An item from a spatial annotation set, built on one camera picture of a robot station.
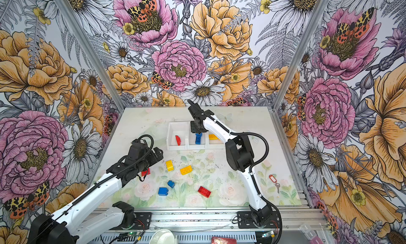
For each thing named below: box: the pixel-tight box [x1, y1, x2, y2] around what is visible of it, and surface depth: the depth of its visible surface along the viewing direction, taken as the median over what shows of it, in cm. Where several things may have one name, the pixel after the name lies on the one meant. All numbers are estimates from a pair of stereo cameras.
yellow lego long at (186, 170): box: [179, 165, 193, 176], surface depth 92 cm
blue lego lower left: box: [158, 186, 169, 196], surface depth 83 cm
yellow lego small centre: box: [165, 160, 174, 172], surface depth 93 cm
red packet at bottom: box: [210, 236, 237, 244], surface depth 67 cm
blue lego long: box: [195, 132, 203, 145], surface depth 104 cm
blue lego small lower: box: [167, 180, 175, 189], surface depth 86 cm
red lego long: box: [197, 185, 212, 199], surface depth 83 cm
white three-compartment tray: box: [166, 120, 226, 151], surface depth 101 cm
